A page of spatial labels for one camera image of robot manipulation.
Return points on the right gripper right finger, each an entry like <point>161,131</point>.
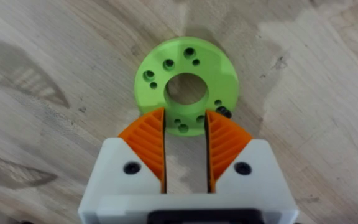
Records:
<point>244,165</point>

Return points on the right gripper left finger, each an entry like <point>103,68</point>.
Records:
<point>135,165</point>

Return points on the small black screw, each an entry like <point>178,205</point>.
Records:
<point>224,111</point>

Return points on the green disc with holes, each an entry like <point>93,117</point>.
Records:
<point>197,67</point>

